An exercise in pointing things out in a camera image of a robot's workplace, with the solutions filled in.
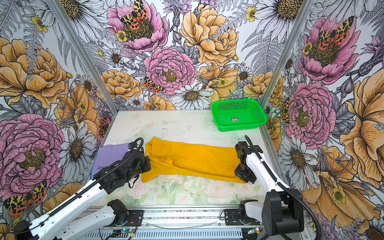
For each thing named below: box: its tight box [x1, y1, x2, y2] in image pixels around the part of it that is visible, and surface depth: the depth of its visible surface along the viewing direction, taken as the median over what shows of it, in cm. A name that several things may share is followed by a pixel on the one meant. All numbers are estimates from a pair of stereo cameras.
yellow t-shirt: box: [141, 137, 245, 184], surface depth 96 cm
